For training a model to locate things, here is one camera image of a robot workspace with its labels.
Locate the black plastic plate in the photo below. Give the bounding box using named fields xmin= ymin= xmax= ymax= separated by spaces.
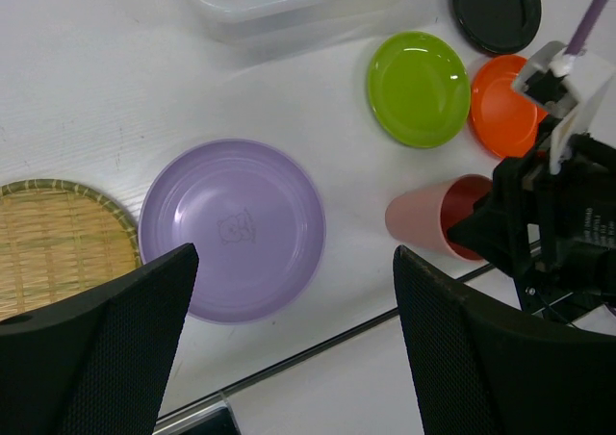
xmin=451 ymin=0 xmax=542 ymax=55

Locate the purple plastic plate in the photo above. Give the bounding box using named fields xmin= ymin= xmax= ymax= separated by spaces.
xmin=138 ymin=140 xmax=326 ymax=324

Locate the clear plastic bin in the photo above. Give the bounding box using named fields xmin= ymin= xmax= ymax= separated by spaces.
xmin=188 ymin=0 xmax=446 ymax=55

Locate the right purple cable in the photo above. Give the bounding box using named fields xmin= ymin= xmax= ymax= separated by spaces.
xmin=565 ymin=0 xmax=616 ymax=57

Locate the pink plastic cup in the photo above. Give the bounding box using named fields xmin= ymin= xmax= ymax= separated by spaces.
xmin=385 ymin=174 xmax=492 ymax=262

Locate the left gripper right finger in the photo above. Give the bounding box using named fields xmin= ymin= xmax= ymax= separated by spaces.
xmin=393 ymin=245 xmax=615 ymax=434

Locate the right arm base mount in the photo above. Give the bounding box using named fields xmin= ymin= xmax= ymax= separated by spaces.
xmin=515 ymin=283 xmax=615 ymax=335

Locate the green plastic plate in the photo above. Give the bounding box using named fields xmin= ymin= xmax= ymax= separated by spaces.
xmin=366 ymin=31 xmax=471 ymax=149

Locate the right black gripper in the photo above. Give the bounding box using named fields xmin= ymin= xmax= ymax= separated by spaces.
xmin=447 ymin=134 xmax=615 ymax=308

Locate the orange plastic plate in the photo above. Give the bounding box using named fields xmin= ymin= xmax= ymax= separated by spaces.
xmin=470 ymin=55 xmax=547 ymax=158

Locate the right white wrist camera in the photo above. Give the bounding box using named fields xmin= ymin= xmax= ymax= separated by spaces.
xmin=511 ymin=41 xmax=615 ymax=175

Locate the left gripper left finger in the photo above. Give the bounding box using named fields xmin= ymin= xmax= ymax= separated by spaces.
xmin=1 ymin=243 xmax=198 ymax=434

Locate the round bamboo tray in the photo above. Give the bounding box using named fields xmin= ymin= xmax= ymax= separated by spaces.
xmin=1 ymin=179 xmax=141 ymax=320

